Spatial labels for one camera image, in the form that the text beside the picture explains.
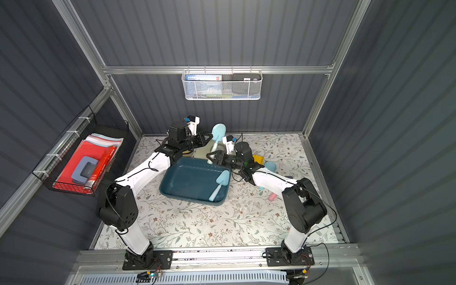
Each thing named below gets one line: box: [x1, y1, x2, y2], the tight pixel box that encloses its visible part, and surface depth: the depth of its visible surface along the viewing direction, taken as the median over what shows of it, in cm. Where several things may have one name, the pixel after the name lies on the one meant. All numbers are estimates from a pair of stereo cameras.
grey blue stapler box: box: [71, 156, 99, 186], surface depth 68 cm
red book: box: [85, 144, 117, 189], surface depth 71 cm
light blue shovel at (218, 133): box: [207, 122, 227, 165], surface depth 85 cm
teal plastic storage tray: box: [159, 156, 233, 205], surface depth 99 cm
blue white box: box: [185, 74, 223, 95], surface depth 91 cm
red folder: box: [55, 133, 125, 183], surface depth 77 cm
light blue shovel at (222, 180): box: [208, 169, 230, 202], surface depth 100 cm
